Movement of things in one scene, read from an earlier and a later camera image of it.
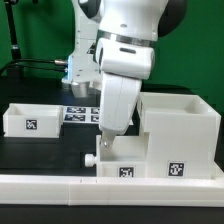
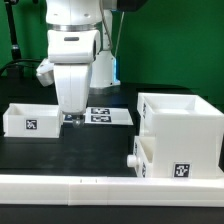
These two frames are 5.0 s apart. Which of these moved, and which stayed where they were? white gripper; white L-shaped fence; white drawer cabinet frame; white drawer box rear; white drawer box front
Moved: white drawer box front; white gripper
Stayed: white drawer box rear; white drawer cabinet frame; white L-shaped fence
